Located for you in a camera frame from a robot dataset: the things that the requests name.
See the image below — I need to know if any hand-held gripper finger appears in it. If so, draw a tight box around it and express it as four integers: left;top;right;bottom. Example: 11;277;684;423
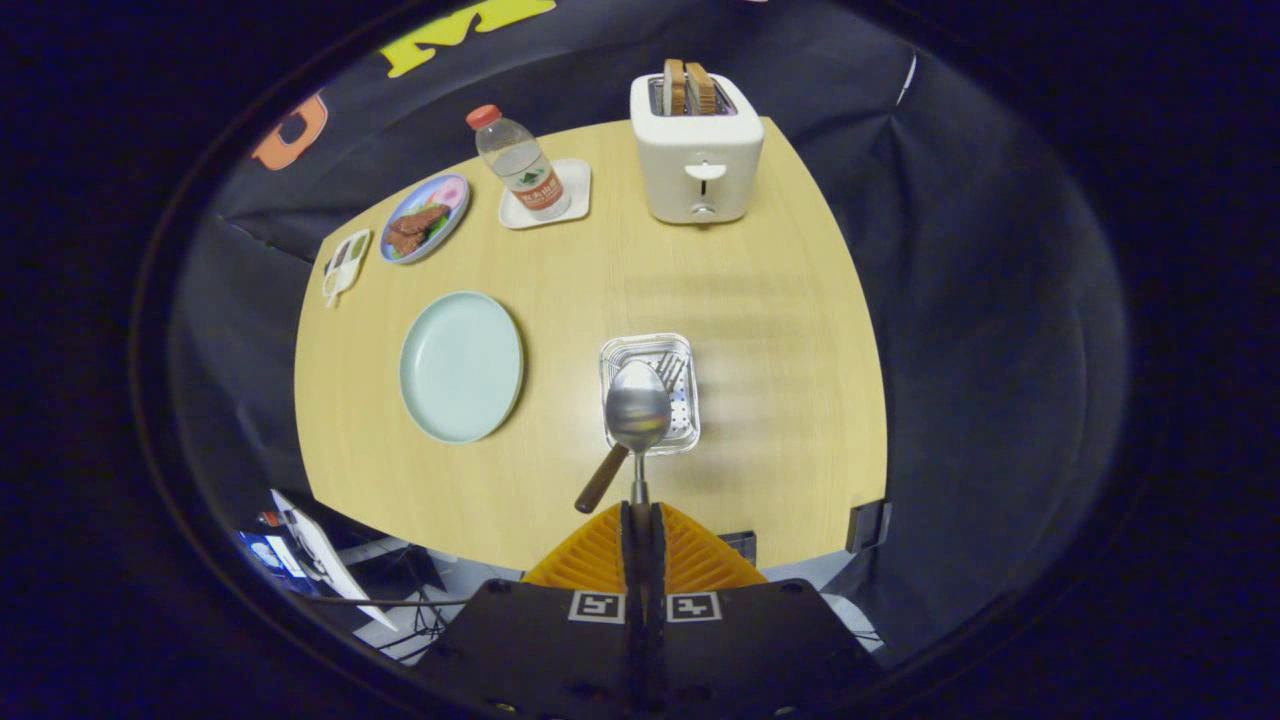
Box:
415;500;643;720
642;500;886;720

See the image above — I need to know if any metal fork with wooden handle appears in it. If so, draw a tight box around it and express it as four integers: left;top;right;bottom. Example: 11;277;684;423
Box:
575;350;689;514

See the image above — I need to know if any metal spoon with wooden handle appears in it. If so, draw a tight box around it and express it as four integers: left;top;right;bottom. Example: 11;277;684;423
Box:
604;360;673;511

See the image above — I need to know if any clear glass container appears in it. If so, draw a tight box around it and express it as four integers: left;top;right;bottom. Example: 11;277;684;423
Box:
598;333;702;458

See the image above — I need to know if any pale green plate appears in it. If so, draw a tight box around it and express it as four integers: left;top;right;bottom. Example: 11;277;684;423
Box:
398;291;525;444

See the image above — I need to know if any white board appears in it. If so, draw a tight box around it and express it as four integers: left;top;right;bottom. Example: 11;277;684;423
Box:
270;488;399;633

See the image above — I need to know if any blue screen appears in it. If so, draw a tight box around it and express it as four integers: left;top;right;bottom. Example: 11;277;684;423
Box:
238;530;306;591

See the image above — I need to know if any blue food plate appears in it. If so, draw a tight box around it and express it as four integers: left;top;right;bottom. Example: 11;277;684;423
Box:
379;173;471;264

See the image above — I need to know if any white square coaster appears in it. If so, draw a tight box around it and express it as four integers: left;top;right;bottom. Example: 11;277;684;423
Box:
498;158;592;231

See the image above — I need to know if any white divided sauce dish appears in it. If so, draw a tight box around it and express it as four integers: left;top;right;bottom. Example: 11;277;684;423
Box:
321;229;373;309

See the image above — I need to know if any clear bottle with red cap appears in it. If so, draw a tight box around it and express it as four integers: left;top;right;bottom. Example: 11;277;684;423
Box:
465;104;573;221

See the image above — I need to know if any white toaster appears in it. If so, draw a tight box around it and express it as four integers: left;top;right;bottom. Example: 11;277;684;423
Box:
630;72;766;225

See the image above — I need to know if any black table bracket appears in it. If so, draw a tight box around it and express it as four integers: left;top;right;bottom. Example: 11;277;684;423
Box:
845;500;893;556

